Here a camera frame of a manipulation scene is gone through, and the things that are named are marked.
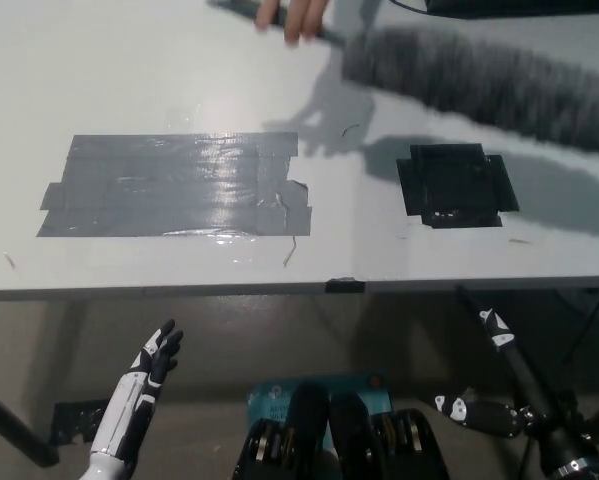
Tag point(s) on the person's bare hand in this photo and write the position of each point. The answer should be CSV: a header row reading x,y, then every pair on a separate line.
x,y
299,17

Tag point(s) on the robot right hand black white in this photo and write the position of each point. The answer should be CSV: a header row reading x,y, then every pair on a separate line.
x,y
554,425

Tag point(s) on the black tape square patch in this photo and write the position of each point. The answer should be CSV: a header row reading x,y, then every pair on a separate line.
x,y
454,185

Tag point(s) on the black flat device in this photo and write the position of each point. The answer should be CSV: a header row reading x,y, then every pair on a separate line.
x,y
514,6

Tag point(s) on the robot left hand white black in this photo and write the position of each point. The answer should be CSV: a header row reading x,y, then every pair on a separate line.
x,y
129,405

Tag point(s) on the grey duct tape patch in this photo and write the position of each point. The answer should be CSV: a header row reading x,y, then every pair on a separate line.
x,y
179,190

